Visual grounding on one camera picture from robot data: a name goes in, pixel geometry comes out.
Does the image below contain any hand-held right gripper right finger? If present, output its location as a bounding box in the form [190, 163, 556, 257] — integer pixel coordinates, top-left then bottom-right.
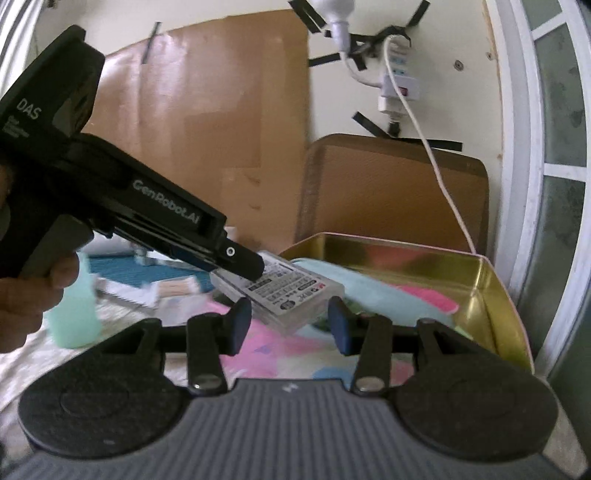
[328, 295, 483, 395]

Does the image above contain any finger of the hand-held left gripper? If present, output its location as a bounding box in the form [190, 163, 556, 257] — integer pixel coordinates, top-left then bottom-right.
[171, 232, 266, 281]

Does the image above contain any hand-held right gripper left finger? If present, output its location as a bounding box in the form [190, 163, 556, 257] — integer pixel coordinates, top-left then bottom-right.
[99, 298, 252, 397]

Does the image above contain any clear labelled swab box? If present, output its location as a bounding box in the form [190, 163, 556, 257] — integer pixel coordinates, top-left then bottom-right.
[210, 251, 345, 334]

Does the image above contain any teal cloth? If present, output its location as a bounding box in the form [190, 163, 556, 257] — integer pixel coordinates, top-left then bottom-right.
[291, 257, 416, 320]

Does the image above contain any pink tin box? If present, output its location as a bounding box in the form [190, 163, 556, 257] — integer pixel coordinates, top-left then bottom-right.
[164, 232, 536, 385]

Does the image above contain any person's left hand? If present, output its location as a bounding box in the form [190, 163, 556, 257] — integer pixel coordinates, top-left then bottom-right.
[0, 253, 83, 354]

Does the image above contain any pink white pad packet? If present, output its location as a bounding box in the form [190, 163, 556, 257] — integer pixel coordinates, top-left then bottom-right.
[154, 275, 201, 299]

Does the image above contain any green plastic cup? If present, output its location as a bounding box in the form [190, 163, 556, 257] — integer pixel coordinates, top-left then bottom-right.
[45, 251, 103, 350]

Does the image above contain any brown chair back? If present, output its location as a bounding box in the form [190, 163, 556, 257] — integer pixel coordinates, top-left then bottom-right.
[294, 133, 490, 256]

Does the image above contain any brown cardboard sheet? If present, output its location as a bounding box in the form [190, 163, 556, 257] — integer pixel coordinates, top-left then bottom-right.
[76, 8, 311, 256]

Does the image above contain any long black tape strip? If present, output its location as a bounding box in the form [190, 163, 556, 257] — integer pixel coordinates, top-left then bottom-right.
[353, 111, 463, 153]

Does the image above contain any white power strip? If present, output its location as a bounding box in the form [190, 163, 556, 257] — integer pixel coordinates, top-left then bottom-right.
[378, 36, 415, 123]

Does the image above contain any white plug adapter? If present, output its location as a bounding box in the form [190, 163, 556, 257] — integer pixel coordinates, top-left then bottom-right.
[308, 0, 385, 89]

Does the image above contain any white charging cable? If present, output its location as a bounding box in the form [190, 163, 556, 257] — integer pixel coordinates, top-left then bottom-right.
[382, 37, 478, 256]

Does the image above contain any white window frame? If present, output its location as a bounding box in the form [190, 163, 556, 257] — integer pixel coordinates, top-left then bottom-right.
[480, 0, 591, 386]

